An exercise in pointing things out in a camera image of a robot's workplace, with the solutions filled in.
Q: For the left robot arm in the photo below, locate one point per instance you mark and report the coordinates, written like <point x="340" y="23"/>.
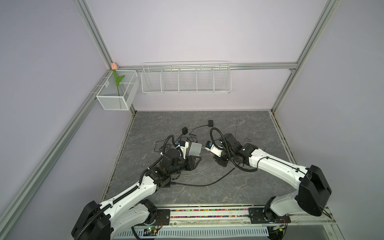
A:
<point x="131" y="207"/>

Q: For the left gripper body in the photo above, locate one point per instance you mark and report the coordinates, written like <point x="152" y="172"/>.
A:
<point x="187" y="164"/>

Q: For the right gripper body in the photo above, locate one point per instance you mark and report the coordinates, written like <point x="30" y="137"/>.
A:
<point x="225" y="157"/>

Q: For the white mesh corner basket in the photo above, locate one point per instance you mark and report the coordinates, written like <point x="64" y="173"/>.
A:
<point x="108" y="95"/>

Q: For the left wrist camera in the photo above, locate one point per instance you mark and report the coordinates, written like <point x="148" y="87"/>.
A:
<point x="183" y="146"/>

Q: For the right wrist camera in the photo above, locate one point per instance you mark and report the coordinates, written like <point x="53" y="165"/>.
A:
<point x="213" y="149"/>

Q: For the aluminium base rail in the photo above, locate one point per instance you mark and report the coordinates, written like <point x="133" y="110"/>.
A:
<point x="210" y="216"/>

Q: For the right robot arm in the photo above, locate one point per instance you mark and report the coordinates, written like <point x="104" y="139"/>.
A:
<point x="311" y="189"/>

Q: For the white wire shelf basket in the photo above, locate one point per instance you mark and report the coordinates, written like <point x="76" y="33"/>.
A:
<point x="186" y="77"/>

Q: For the artificial tulip flower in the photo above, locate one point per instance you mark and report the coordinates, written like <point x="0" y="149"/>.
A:
<point x="118" y="78"/>

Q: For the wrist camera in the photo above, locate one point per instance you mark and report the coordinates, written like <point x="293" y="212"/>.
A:
<point x="213" y="149"/>
<point x="183" y="146"/>

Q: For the black power adapter with prongs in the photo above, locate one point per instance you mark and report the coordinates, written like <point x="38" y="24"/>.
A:
<point x="184" y="130"/>

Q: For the black network switch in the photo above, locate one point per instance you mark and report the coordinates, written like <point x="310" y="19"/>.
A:
<point x="165" y="182"/>

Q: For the white router box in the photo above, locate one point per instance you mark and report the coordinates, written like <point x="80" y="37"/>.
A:
<point x="195" y="149"/>

